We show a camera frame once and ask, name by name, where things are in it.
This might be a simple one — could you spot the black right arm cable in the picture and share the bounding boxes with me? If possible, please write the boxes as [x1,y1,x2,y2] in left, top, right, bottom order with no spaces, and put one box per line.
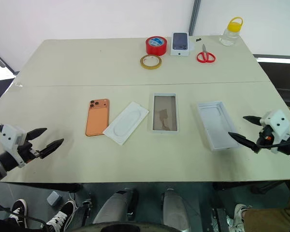
[256,136,290,189]

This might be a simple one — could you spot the white phone box base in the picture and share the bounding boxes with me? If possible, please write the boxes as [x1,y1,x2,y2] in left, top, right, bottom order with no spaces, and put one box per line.
[148,92,180,134]

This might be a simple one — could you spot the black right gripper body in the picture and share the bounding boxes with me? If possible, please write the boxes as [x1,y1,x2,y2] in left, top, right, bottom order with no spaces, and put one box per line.
[256,125,275,149]

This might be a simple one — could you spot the small grey cube block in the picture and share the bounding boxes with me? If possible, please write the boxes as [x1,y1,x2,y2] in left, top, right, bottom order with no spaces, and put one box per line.
[46,190,62,207]

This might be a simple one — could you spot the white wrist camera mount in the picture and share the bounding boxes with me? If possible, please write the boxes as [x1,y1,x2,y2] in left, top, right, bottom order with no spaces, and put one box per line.
[0,124,28,169]
[259,109,290,155]

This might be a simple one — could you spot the black and white sneaker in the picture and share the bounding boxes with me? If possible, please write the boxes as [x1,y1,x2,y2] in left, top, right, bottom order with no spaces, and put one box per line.
[45,200,77,232]
[8,199,29,228]

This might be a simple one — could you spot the orange phone box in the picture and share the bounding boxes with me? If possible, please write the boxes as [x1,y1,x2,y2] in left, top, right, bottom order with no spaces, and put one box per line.
[197,101,243,152]

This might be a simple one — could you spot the white box with dark phone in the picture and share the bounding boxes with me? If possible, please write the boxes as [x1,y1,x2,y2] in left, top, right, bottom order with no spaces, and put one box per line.
[170,32,192,58]

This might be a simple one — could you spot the grey robot right leg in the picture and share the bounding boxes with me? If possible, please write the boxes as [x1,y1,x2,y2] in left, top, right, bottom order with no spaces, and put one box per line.
[160,188,192,232]

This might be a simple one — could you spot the yellow clear tape roll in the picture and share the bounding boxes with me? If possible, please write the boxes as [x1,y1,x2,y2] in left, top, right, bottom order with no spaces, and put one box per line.
[139,54,163,71]

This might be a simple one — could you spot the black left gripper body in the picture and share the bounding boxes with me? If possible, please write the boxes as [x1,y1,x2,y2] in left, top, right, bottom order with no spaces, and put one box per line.
[18,141,42,163]

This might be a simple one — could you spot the grey window frame bar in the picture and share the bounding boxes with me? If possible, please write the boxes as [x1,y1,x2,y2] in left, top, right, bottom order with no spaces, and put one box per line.
[0,46,18,76]

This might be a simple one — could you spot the grey robot left leg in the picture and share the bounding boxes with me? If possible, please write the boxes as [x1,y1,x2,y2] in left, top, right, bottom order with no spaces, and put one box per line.
[92,188,139,225]

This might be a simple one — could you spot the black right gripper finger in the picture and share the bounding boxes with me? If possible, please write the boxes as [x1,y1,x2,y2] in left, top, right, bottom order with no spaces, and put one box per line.
[228,131,260,154]
[242,115,262,126]

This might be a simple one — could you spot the dark furniture beside table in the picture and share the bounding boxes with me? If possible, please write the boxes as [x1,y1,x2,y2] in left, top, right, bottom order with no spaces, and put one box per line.
[255,55,290,110]

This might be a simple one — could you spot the red handled scissors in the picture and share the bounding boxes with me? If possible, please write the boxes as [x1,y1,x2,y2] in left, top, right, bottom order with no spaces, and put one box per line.
[196,43,217,64]

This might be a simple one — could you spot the orange smartphone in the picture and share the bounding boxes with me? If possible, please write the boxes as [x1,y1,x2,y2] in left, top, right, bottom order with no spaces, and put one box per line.
[85,98,110,137]

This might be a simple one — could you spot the white moulded insert tray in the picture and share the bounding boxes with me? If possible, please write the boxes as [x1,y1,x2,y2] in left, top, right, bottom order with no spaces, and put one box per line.
[102,101,150,146]

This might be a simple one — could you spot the clear jar with yellow lid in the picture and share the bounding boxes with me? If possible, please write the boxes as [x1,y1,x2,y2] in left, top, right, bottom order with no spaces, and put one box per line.
[219,16,244,47]

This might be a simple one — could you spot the red tape roll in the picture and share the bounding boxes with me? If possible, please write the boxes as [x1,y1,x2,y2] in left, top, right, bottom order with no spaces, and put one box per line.
[145,36,168,57]

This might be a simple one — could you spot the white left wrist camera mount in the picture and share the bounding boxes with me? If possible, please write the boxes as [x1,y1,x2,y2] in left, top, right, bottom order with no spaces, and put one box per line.
[0,124,28,169]

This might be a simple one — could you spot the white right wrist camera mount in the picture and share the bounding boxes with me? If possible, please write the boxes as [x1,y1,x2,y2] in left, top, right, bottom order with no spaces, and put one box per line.
[259,109,290,155]

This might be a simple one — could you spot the grey robot leg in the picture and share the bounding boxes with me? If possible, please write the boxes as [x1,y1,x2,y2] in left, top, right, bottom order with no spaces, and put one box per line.
[92,188,139,225]
[160,188,192,232]

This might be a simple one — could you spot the dark round robot waist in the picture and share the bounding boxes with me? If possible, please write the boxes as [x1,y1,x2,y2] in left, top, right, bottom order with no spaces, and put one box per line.
[72,221,182,232]

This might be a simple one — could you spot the khaki trouser leg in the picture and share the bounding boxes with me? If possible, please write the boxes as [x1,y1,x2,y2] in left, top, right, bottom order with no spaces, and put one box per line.
[242,180,290,232]

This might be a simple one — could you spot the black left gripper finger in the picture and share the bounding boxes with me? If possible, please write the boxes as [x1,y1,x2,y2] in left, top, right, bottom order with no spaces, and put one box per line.
[39,138,64,160]
[26,128,48,142]

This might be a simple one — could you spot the grey wall post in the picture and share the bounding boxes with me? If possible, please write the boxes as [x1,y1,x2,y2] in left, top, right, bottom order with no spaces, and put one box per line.
[188,0,202,37]

